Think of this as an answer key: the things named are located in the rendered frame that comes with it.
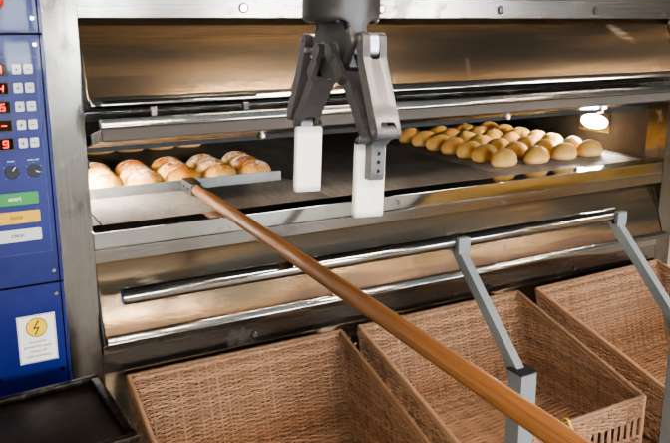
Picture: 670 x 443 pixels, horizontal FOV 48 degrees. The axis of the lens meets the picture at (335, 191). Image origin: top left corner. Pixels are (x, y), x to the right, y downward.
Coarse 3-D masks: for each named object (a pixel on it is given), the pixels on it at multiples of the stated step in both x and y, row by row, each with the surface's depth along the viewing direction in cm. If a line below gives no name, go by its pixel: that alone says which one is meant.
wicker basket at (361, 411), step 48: (336, 336) 192; (144, 384) 169; (192, 384) 174; (240, 384) 180; (288, 384) 185; (336, 384) 191; (384, 384) 175; (144, 432) 157; (240, 432) 179; (288, 432) 184; (336, 432) 190; (384, 432) 177
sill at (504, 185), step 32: (640, 160) 245; (384, 192) 200; (416, 192) 200; (448, 192) 204; (480, 192) 210; (512, 192) 216; (128, 224) 168; (160, 224) 168; (192, 224) 171; (224, 224) 175
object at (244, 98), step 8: (200, 96) 157; (208, 96) 158; (216, 96) 158; (224, 96) 159; (232, 96) 160; (240, 96) 161; (248, 96) 161; (256, 96) 162; (104, 104) 147; (112, 104) 148; (120, 104) 149; (128, 104) 150; (136, 104) 150; (144, 104) 151; (152, 104) 152; (160, 104) 153; (168, 104) 154; (176, 104) 154; (184, 104) 155; (152, 112) 152
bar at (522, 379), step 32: (512, 224) 170; (544, 224) 172; (576, 224) 177; (320, 256) 147; (352, 256) 149; (384, 256) 152; (640, 256) 179; (128, 288) 129; (160, 288) 131; (192, 288) 134; (480, 288) 157; (512, 352) 150; (512, 384) 148
